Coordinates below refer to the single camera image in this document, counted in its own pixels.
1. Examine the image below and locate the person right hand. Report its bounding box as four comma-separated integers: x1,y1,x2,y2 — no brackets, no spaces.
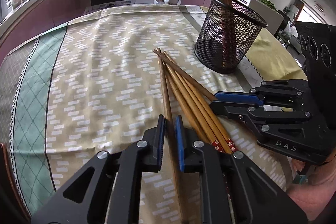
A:
291,159,305,172

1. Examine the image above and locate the black mesh utensil cup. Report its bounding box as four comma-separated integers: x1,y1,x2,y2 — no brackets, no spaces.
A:
194,0,268,74

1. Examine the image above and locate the patterned beige tablecloth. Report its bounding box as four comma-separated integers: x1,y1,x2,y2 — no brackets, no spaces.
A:
1,5,305,214

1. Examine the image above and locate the wooden chair back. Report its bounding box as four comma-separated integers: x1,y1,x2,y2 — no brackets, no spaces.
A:
1,143,31,223

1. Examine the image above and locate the black camera box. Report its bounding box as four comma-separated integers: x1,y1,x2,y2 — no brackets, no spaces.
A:
295,22,335,113

